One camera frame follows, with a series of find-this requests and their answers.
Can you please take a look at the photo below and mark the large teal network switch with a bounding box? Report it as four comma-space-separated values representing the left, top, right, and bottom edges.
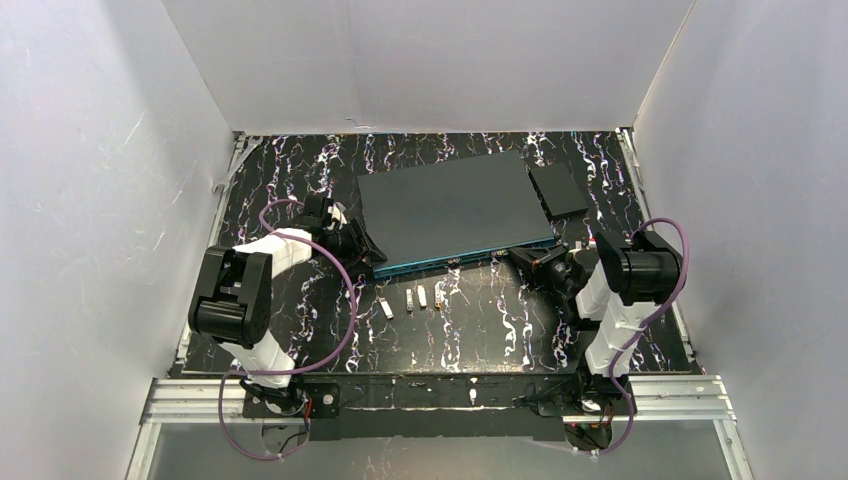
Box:
357, 151, 555, 278

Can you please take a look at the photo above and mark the aluminium front rail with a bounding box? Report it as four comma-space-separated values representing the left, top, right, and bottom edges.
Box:
141, 374, 736, 424

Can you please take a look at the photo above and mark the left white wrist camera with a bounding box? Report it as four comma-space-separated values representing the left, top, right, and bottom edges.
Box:
327, 200, 348, 231

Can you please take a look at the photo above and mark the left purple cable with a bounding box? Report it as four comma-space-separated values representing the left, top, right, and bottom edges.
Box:
217, 198, 359, 462

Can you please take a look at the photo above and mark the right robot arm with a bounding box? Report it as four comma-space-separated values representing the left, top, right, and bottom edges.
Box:
508, 230, 689, 380

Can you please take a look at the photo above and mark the metal wrench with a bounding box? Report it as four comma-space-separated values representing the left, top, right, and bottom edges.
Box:
212, 136, 264, 192

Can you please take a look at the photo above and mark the small black network switch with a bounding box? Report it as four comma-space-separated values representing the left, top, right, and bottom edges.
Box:
528, 164, 588, 221

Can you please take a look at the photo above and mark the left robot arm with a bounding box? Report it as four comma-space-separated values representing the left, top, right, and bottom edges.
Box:
187, 195, 387, 390

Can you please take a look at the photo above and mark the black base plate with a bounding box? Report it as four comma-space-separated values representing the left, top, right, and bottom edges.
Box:
239, 373, 635, 448

